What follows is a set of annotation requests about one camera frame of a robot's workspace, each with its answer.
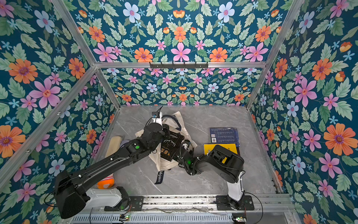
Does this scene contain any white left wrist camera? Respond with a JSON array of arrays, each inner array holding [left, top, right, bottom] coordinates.
[[151, 112, 163, 126]]

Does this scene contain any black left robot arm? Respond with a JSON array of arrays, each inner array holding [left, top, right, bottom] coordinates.
[[54, 123, 170, 219]]

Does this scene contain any black hook rail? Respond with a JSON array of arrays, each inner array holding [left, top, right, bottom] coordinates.
[[149, 62, 209, 69]]

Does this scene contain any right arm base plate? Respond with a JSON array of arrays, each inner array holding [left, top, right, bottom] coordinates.
[[214, 196, 255, 211]]

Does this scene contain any black Murphy's Law book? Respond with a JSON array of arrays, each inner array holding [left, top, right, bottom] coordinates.
[[160, 132, 184, 161]]

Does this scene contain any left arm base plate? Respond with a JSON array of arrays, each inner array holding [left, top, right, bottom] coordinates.
[[104, 196, 144, 212]]

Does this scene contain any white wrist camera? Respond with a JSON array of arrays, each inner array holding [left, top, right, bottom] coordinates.
[[151, 112, 163, 126], [181, 140, 192, 151]]

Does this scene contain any black Elegant bag label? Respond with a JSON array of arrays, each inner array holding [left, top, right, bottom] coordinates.
[[155, 171, 165, 185]]

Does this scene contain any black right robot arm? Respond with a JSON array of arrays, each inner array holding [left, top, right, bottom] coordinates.
[[173, 141, 245, 210]]

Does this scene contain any yellow spine book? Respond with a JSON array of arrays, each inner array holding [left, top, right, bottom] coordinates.
[[203, 143, 240, 165]]

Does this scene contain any cartoon boy plush doll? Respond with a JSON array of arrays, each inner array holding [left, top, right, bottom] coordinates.
[[97, 174, 115, 189]]

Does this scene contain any cream canvas tote bag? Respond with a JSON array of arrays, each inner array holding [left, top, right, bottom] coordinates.
[[149, 111, 198, 171]]

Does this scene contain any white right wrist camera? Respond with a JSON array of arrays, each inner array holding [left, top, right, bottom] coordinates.
[[181, 140, 192, 151]]

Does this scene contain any beige glasses case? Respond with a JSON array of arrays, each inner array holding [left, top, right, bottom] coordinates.
[[105, 136, 123, 158]]

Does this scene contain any dark blue barcode book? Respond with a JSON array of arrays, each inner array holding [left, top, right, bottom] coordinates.
[[209, 127, 240, 147]]

